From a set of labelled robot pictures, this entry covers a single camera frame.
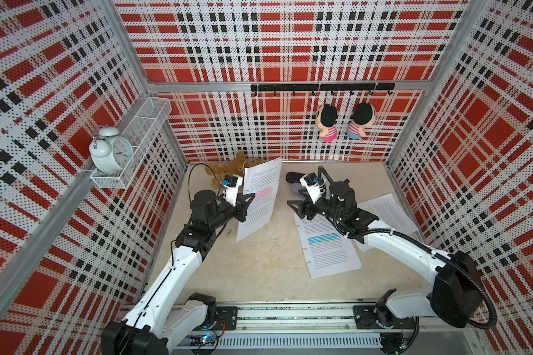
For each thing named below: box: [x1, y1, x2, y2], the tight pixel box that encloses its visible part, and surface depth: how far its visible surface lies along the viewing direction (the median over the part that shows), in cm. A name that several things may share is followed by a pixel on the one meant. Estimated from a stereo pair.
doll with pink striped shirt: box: [315, 103, 339, 143], surface depth 98 cm
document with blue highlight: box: [293, 213, 363, 280], surface depth 90 cm
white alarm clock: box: [88, 126, 134, 174], surface depth 63 cm
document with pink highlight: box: [236, 156, 283, 243], surface depth 78 cm
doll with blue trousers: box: [346, 102, 377, 140], surface depth 100 cm
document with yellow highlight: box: [357, 193, 419, 235], surface depth 104 cm
